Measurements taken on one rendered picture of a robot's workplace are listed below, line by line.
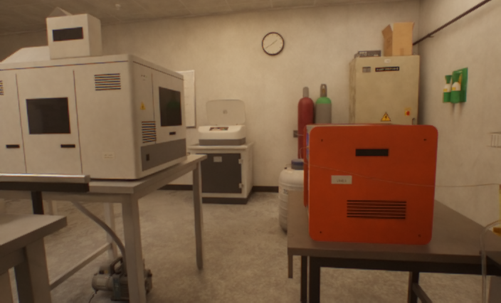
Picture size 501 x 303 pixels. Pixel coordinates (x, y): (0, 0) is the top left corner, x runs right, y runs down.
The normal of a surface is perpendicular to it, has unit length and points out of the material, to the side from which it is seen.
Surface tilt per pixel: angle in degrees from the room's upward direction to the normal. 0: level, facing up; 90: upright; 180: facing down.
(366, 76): 90
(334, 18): 90
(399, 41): 90
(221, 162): 90
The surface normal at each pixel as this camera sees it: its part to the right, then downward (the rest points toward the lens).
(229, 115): -0.14, 0.36
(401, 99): -0.15, 0.11
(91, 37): 0.99, 0.00
